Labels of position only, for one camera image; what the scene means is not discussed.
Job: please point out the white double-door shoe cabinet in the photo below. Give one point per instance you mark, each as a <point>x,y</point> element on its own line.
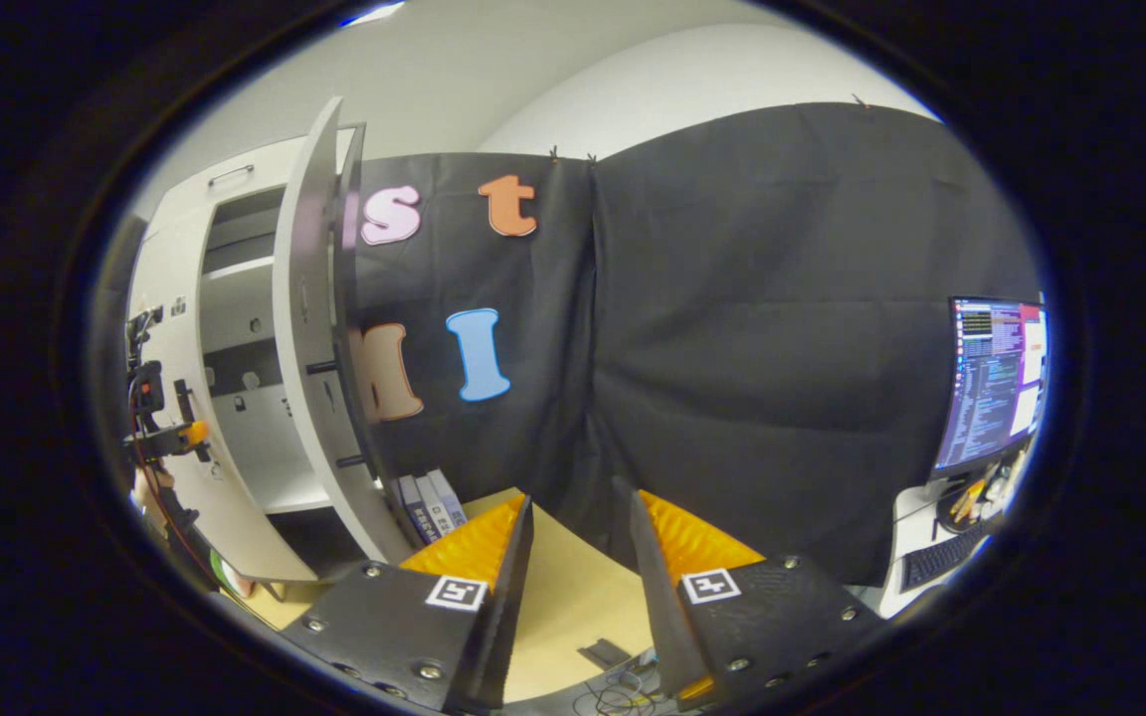
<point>255,447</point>

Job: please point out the computer monitor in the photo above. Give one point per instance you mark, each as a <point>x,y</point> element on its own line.
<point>991,388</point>

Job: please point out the white cabinet drawer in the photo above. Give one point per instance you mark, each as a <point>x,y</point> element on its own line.
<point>265,159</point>

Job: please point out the white cabinet door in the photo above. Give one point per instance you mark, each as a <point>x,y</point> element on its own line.
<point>225,517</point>
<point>299,328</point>

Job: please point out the light grey book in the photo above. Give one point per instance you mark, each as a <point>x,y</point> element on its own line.
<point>433,507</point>

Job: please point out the green striped ball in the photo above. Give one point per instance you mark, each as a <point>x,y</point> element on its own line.
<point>227,577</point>

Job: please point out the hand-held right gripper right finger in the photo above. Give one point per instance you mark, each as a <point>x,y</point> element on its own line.
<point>655,597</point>

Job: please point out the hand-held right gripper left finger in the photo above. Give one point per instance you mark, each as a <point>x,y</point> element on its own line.
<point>508,607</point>

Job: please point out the black backdrop cloth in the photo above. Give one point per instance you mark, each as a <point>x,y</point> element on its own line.
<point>732,348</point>

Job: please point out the white cabinet shelf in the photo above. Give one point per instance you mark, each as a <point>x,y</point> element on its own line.
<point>240,268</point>
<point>294,500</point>

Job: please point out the black keyboard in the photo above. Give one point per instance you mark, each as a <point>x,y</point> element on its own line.
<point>941,559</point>

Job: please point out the black flat plate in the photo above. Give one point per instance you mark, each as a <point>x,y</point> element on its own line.
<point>605,653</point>

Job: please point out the white desk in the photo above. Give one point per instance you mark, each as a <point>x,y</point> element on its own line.
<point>916,507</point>

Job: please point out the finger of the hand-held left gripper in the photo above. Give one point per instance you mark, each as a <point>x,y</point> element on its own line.
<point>190,434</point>

